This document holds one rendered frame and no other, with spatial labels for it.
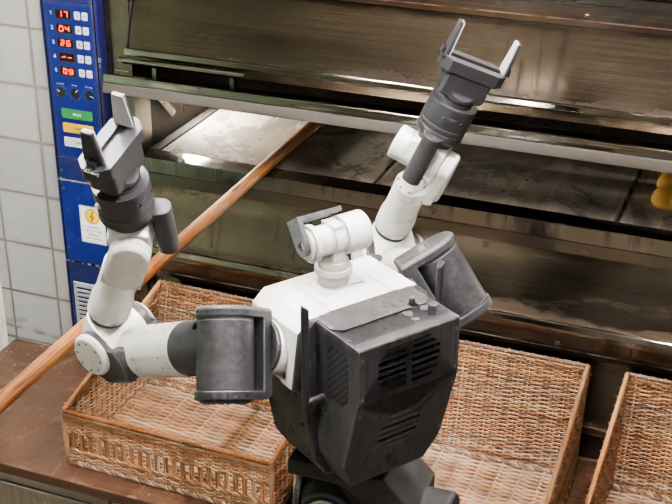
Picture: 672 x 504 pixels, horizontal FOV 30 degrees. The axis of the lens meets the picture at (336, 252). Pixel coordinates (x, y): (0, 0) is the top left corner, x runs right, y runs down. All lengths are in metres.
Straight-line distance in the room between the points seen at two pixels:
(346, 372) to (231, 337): 0.18
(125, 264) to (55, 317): 1.62
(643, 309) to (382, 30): 0.85
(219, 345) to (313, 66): 1.10
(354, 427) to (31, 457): 1.33
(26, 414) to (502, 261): 1.26
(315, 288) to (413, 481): 0.39
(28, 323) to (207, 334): 1.75
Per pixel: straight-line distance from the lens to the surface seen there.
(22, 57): 3.30
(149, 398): 3.29
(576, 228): 2.84
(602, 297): 2.90
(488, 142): 2.65
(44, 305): 3.58
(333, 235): 2.01
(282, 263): 3.11
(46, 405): 3.33
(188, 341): 1.98
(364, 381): 1.91
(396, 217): 2.36
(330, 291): 2.04
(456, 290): 2.16
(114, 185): 1.85
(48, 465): 3.10
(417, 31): 2.80
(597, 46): 2.71
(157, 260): 2.60
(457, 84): 2.19
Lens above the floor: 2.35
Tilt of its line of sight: 26 degrees down
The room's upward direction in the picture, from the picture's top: straight up
